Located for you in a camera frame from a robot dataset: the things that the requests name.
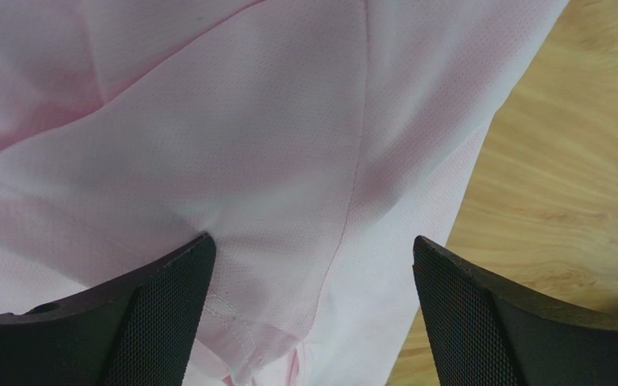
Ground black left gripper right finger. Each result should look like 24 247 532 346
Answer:
413 236 618 385

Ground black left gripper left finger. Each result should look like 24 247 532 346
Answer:
0 234 216 385

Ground pink t-shirt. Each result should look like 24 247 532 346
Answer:
0 1 566 385

